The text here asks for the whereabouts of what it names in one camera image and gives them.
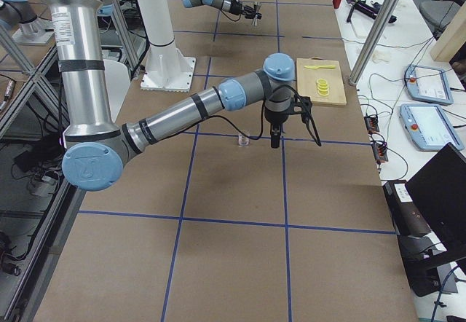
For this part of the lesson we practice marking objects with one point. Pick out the grey office chair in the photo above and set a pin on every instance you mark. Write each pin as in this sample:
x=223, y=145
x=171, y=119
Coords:
x=438, y=14

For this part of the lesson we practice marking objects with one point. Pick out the lemon slice one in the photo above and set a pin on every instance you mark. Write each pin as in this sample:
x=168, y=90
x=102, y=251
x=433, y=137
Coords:
x=321, y=81

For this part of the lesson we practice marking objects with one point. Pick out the black computer box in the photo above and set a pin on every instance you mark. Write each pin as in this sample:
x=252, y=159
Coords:
x=405, y=214

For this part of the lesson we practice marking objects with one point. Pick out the near blue teach pendant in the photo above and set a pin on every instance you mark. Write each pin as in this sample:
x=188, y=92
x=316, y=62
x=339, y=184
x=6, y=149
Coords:
x=428, y=127

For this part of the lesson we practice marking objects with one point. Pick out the bamboo cutting board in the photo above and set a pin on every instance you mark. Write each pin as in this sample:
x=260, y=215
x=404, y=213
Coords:
x=307, y=86

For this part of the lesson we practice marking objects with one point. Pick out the far blue teach pendant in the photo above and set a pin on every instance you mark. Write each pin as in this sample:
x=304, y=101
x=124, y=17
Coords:
x=428, y=84

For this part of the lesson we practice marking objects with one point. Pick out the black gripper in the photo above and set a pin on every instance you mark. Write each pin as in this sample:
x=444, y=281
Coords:
x=239, y=8
x=275, y=118

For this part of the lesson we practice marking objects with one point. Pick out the yellow plastic knife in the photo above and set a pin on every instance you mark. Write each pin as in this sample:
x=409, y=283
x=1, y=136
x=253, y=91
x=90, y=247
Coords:
x=315, y=67

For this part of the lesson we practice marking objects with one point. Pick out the blue teach pendant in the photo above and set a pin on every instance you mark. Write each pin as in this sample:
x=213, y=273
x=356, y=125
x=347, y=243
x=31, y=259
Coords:
x=428, y=84
x=428, y=127

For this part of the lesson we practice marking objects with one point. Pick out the white camera stand pillar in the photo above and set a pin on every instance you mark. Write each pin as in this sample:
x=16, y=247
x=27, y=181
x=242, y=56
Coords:
x=166, y=68

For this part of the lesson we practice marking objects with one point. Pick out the steel jigger shaker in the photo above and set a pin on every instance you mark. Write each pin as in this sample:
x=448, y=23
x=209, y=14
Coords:
x=257, y=14

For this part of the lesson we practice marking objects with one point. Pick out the black monitor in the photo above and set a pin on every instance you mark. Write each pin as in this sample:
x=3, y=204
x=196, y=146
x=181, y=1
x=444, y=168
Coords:
x=438, y=191

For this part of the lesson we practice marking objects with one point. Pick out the aluminium frame post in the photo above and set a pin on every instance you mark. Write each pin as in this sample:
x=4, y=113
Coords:
x=372, y=39

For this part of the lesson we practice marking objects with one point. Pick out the wooden plank post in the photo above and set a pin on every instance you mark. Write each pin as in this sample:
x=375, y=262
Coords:
x=451, y=39

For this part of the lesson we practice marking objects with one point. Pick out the black handheld tool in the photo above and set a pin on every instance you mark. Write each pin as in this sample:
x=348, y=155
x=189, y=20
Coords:
x=370, y=10

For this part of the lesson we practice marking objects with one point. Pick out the white chair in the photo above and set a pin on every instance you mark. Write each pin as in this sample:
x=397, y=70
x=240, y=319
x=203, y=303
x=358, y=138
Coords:
x=117, y=84

